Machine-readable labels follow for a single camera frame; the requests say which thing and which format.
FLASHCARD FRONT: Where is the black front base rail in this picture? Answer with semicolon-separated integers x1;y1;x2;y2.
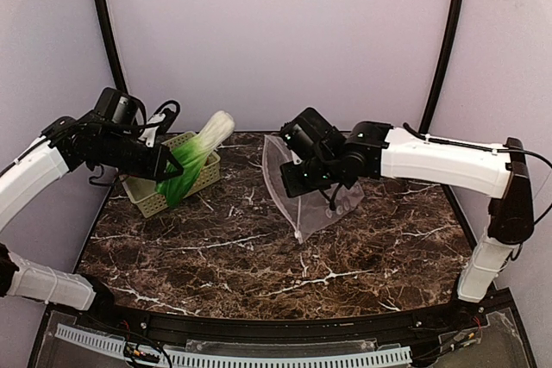
27;288;537;367

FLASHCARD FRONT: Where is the clear zip top bag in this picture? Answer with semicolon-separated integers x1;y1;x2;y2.
261;135;365;244

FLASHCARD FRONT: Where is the right black frame post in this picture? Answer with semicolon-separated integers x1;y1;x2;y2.
418;0;463;134

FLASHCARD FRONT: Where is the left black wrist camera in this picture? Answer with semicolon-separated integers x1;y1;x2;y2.
138;100;180;147

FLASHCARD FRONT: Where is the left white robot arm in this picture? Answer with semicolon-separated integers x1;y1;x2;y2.
1;88;184;312

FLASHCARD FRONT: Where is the white slotted cable duct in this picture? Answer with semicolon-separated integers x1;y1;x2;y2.
55;323;412;367

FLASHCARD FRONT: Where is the black frame post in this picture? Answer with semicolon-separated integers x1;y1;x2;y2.
418;0;463;134
94;0;128;92

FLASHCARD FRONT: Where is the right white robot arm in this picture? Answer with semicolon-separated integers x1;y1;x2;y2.
279;108;536;303

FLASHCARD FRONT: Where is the beige perforated plastic basket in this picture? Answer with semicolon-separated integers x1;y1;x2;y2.
122;131;222;218

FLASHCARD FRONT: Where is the white bok choy toy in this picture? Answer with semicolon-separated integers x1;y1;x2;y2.
156;110;235;208

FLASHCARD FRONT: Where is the left black frame post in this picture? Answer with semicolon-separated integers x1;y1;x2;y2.
94;0;128;92

